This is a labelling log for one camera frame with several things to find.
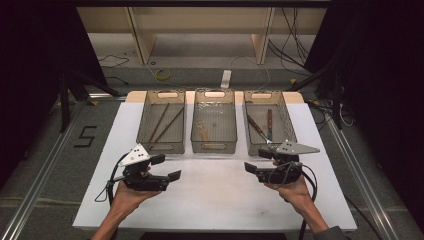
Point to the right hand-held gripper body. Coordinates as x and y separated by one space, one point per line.
281 173

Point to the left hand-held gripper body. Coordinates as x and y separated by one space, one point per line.
145 181

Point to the transparent grey plastic bin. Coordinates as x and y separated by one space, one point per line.
283 123
161 125
214 113

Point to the dark brown chopstick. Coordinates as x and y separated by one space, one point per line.
169 124
159 122

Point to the person's right hand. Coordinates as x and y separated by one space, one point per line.
295 193

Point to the person's left hand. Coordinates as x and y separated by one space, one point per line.
126 198

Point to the person's grey sleeve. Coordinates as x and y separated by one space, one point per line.
331 234

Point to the black metal stand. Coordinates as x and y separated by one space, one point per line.
64 106
337 106

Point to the white power strip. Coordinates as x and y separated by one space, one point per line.
226 79

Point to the dark curtain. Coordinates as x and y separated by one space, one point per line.
26 66
383 83

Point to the beige shelf unit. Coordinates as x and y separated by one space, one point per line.
200 20

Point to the aluminium floor rail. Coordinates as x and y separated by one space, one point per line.
33 193
360 176

